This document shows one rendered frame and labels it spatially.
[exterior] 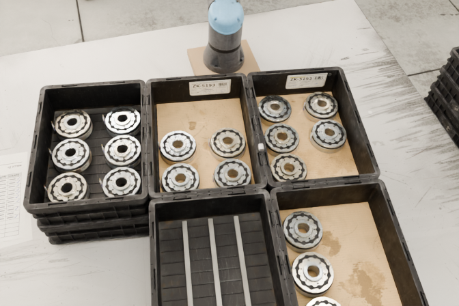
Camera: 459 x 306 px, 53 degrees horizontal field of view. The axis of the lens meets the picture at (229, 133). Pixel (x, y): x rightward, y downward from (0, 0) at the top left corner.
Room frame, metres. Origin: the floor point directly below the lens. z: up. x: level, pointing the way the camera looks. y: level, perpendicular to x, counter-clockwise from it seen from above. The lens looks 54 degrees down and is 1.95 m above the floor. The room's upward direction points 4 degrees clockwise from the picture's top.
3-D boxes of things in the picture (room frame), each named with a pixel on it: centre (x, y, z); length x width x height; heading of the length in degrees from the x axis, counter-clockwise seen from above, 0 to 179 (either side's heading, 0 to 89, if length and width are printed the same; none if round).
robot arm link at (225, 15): (1.24, 0.04, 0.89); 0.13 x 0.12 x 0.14; 6
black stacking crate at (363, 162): (0.81, -0.22, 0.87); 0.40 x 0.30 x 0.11; 10
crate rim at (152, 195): (0.76, 0.08, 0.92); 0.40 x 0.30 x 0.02; 10
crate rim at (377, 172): (0.81, -0.22, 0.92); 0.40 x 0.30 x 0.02; 10
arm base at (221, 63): (1.23, 0.04, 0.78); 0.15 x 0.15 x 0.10
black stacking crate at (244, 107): (0.76, 0.08, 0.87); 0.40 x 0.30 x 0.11; 10
